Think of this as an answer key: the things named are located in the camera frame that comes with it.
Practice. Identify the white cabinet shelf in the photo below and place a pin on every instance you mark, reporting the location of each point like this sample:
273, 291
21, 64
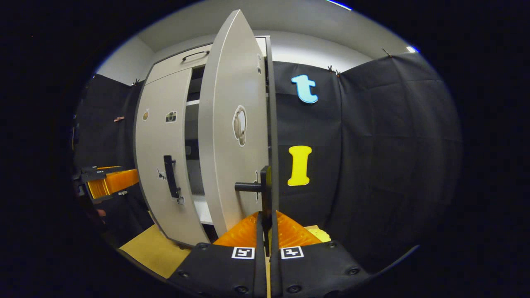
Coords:
192, 102

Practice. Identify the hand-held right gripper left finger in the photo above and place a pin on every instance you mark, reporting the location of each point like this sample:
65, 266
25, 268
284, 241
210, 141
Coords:
215, 273

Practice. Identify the grey double-door shoe cabinet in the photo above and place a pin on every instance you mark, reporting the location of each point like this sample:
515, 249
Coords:
273, 124

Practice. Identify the long ceiling light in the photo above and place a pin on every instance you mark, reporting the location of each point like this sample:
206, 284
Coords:
339, 4

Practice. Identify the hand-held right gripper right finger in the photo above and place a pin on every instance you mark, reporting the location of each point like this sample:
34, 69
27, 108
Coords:
323, 273

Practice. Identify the beige cabinet door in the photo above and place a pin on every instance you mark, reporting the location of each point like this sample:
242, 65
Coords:
159, 136
223, 124

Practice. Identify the white cabinet bottom board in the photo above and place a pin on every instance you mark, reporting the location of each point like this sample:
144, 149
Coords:
203, 209

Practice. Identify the beige cabinet drawer front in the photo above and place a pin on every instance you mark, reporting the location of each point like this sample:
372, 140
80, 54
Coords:
174, 68

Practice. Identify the dark metal stand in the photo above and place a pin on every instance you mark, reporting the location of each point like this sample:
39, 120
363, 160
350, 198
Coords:
75, 132

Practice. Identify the yellow bumpy soft toy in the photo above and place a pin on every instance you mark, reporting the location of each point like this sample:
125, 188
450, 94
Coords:
321, 234

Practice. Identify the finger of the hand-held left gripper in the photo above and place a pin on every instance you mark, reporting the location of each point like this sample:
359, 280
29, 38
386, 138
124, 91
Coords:
103, 174
118, 182

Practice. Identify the black backdrop cloth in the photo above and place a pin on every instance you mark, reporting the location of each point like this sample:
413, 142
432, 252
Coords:
393, 145

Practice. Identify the small red tag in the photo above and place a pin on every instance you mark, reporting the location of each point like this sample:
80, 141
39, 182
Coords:
119, 119

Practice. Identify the small ceiling light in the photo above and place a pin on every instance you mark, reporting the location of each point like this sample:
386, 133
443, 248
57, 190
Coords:
411, 49

